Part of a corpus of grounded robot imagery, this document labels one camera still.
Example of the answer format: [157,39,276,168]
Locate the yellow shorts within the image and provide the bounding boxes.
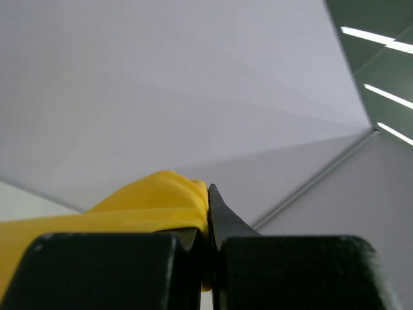
[1,170,209,293]

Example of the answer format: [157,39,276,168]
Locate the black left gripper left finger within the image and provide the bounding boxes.
[1,228,203,309]

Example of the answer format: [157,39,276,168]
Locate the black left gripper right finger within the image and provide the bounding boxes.
[208,185,401,309]

